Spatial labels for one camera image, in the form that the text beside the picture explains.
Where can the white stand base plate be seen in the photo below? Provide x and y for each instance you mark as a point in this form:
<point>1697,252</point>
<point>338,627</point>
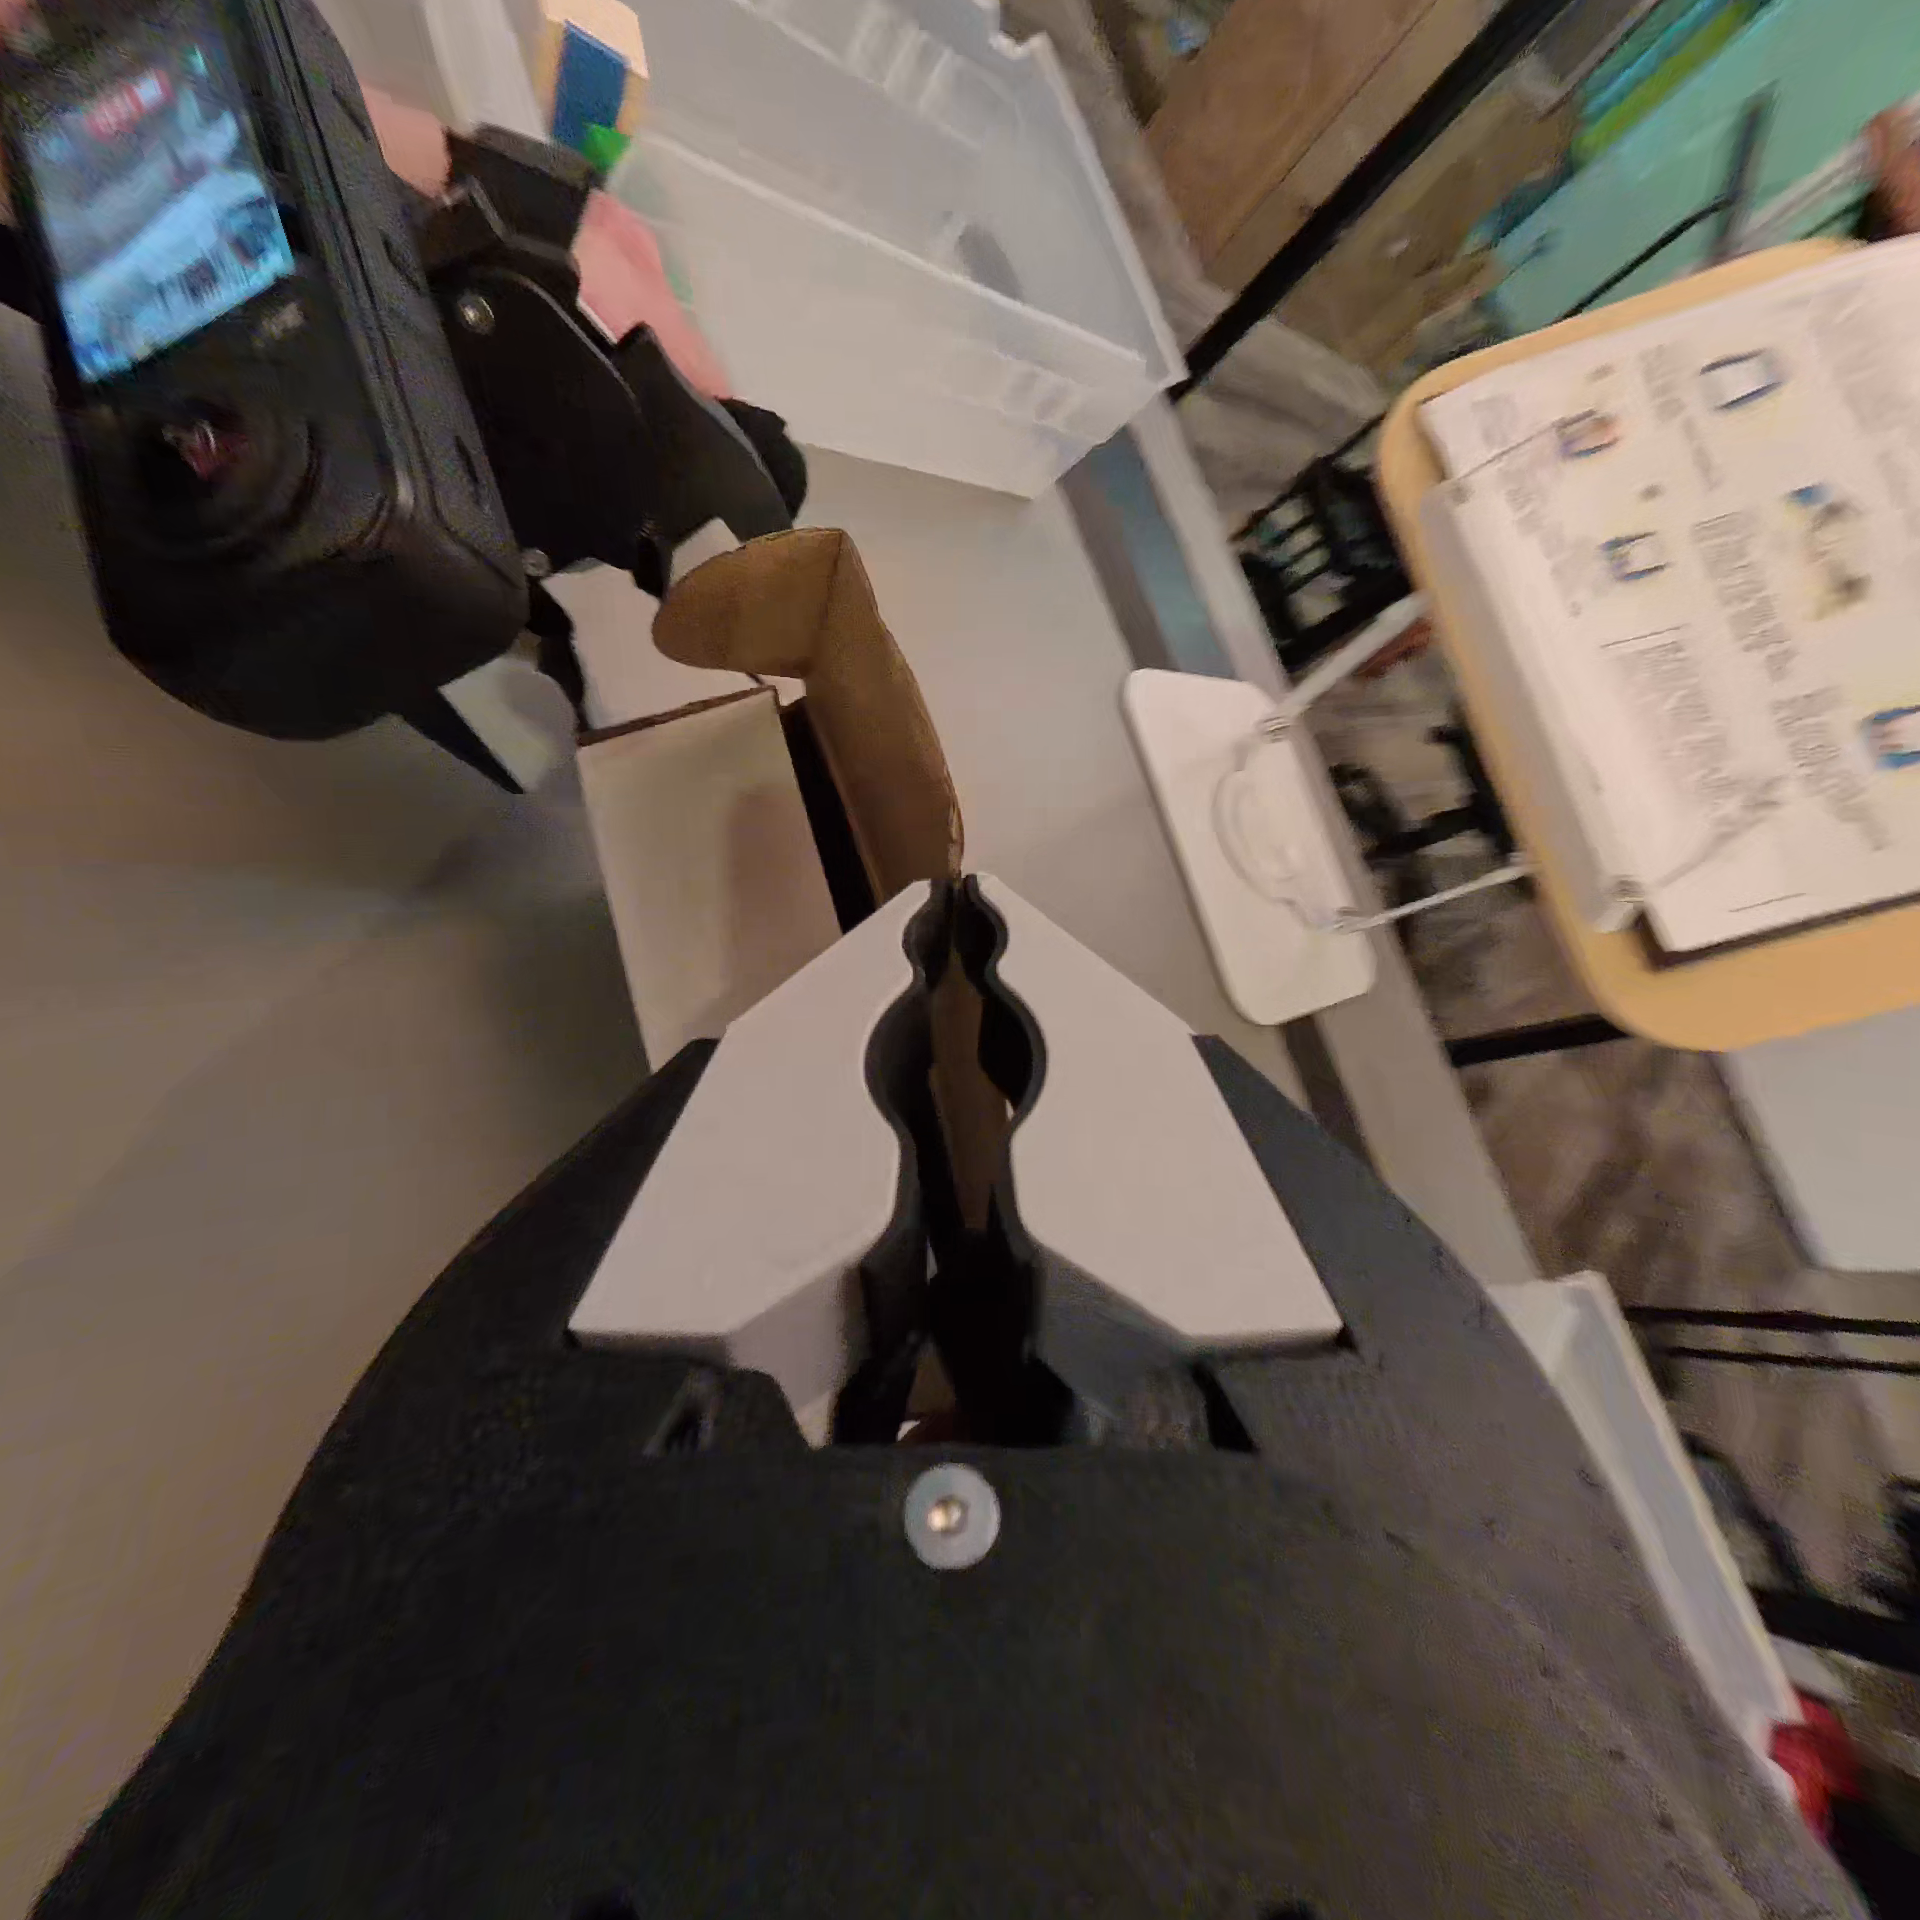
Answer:
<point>1184,839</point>

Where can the printed instruction sheet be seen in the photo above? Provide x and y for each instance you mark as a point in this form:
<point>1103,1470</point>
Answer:
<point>1725,600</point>

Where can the blue cube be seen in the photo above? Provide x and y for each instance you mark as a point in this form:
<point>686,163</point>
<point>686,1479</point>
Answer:
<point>592,67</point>

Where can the person's left hand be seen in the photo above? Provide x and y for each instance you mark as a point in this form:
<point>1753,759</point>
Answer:
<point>629,285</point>

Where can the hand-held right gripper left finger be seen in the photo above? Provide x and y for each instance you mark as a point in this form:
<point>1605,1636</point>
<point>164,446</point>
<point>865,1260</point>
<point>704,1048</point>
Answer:
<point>751,1184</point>

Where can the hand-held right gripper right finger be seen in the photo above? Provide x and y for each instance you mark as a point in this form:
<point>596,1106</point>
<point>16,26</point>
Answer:
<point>1170,1184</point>

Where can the green cube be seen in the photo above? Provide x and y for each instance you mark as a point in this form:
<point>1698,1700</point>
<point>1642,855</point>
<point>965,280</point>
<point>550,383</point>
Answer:
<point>608,150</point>

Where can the white cardboard box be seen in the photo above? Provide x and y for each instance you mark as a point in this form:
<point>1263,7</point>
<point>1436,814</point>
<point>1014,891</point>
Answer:
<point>704,855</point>

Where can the white plastic container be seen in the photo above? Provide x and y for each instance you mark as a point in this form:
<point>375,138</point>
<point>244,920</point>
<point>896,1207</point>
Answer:
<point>1636,1470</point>

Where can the clear plastic storage bin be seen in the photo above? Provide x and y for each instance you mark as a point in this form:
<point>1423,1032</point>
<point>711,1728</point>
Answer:
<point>901,270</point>

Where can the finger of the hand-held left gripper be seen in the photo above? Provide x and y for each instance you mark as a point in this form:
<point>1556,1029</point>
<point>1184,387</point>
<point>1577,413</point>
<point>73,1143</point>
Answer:
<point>511,714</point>
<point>702,558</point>

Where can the white sheet holder plate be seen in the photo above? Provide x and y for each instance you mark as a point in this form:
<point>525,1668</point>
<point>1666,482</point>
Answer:
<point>1516,720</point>

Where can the wooden document board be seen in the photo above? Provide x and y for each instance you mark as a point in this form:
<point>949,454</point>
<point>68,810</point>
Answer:
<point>1725,1004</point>

